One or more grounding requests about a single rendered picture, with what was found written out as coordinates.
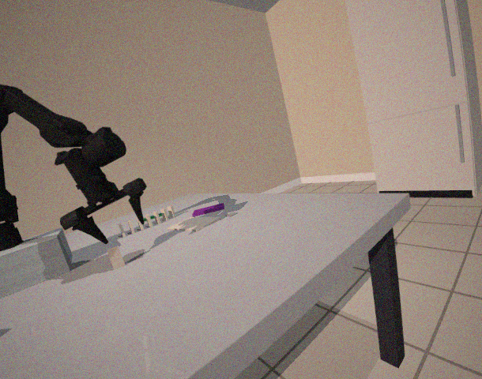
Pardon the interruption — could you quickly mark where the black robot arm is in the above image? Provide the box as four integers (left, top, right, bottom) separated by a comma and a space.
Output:
0, 84, 126, 251

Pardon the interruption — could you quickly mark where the purple flat bar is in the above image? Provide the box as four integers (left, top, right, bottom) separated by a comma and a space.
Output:
192, 203, 224, 217

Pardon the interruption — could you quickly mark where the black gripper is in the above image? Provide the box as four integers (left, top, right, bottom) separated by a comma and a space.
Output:
60, 169, 146, 244

